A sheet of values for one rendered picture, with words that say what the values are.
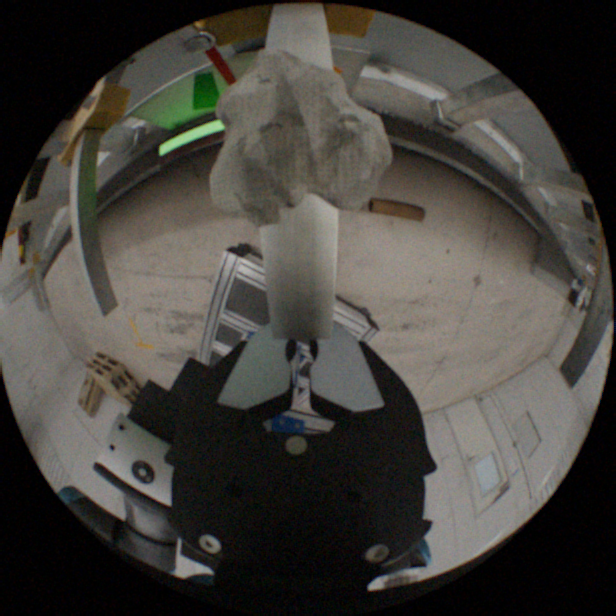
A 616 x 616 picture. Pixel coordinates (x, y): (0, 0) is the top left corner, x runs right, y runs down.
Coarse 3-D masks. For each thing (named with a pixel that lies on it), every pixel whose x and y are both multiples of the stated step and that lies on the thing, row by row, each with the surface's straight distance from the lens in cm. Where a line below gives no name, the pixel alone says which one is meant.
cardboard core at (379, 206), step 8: (376, 200) 92; (384, 200) 94; (376, 208) 91; (384, 208) 93; (392, 208) 94; (400, 208) 96; (408, 208) 99; (416, 208) 102; (400, 216) 99; (408, 216) 100; (416, 216) 102; (424, 216) 104
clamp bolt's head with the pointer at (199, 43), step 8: (216, 32) 21; (192, 40) 19; (200, 40) 19; (208, 40) 19; (192, 48) 20; (200, 48) 20; (216, 48) 22; (208, 56) 22; (216, 56) 22; (216, 64) 23; (224, 64) 23; (224, 72) 24; (232, 80) 25
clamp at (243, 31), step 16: (224, 16) 20; (240, 16) 20; (256, 16) 20; (336, 16) 20; (352, 16) 20; (368, 16) 20; (224, 32) 21; (240, 32) 21; (256, 32) 21; (336, 32) 21; (352, 32) 21
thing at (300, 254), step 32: (288, 32) 13; (320, 32) 13; (320, 64) 10; (288, 224) 7; (320, 224) 7; (288, 256) 7; (320, 256) 7; (288, 288) 8; (320, 288) 8; (288, 320) 8; (320, 320) 8
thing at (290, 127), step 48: (240, 96) 8; (288, 96) 6; (336, 96) 8; (240, 144) 6; (288, 144) 6; (336, 144) 7; (384, 144) 7; (240, 192) 7; (288, 192) 6; (336, 192) 6
